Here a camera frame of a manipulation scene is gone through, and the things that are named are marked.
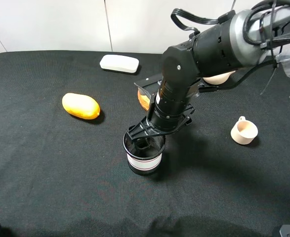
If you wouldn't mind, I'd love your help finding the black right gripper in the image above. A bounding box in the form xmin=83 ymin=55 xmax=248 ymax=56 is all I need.
xmin=127 ymin=79 xmax=200 ymax=150

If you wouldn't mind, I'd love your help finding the black mesh pen cup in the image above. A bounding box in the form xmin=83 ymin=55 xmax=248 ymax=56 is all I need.
xmin=123 ymin=132 xmax=166 ymax=176

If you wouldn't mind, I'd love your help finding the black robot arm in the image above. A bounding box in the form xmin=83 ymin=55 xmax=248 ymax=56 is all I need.
xmin=123 ymin=0 xmax=290 ymax=151

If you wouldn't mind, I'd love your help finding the orange waffle slice toy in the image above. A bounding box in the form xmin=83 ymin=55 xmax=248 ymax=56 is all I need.
xmin=137 ymin=90 xmax=150 ymax=111

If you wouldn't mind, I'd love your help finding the yellow mango toy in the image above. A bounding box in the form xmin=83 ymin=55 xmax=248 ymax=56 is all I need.
xmin=62 ymin=93 xmax=101 ymax=120

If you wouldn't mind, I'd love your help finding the white glasses case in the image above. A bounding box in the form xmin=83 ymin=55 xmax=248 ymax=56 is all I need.
xmin=99 ymin=54 xmax=139 ymax=74

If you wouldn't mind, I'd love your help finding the black table cloth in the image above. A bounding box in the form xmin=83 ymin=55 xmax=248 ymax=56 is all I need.
xmin=0 ymin=51 xmax=290 ymax=237

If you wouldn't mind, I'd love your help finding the beige ceramic teapot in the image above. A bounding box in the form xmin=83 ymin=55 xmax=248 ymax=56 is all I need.
xmin=203 ymin=71 xmax=235 ymax=85

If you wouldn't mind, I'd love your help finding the beige ceramic cup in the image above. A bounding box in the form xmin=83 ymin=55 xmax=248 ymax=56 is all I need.
xmin=230 ymin=116 xmax=258 ymax=145

